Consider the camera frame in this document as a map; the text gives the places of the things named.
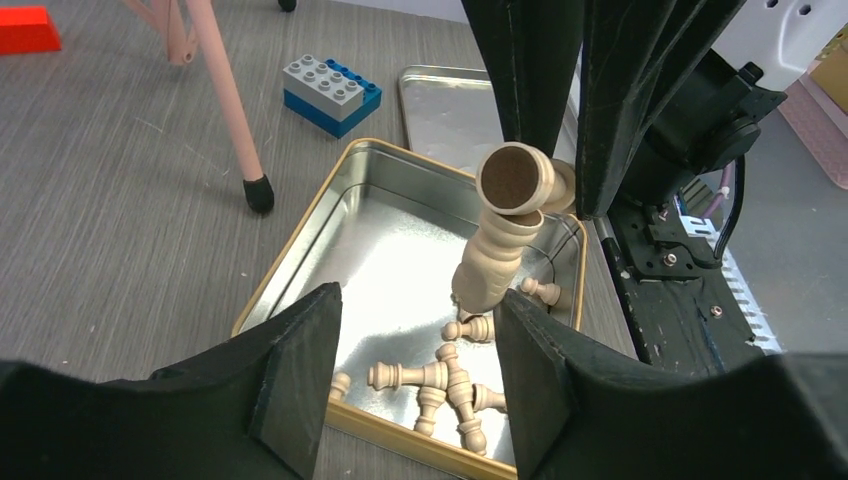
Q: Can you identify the silver tin lid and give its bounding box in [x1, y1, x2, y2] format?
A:
[398, 65, 503, 174]

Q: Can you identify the blue box of bits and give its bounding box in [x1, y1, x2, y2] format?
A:
[283, 54, 382, 138]

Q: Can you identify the pink music stand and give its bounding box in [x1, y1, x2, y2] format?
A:
[125, 0, 275, 215]

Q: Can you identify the gold tin box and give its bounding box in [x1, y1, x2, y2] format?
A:
[230, 137, 590, 480]

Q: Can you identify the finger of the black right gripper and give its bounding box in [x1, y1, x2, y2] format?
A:
[577, 0, 743, 219]
[462, 0, 585, 156]

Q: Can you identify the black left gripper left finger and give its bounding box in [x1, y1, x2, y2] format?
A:
[1, 283, 342, 479]

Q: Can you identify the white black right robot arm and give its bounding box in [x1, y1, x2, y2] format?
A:
[463, 1, 847, 218]

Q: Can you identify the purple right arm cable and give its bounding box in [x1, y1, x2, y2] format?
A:
[700, 158, 737, 220]

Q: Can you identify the light wooden bishop piece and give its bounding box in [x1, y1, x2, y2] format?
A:
[452, 209, 544, 313]

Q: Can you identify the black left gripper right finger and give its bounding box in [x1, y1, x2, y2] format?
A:
[494, 291, 847, 479]

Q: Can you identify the red block near stand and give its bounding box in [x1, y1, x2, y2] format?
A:
[1, 6, 62, 55]

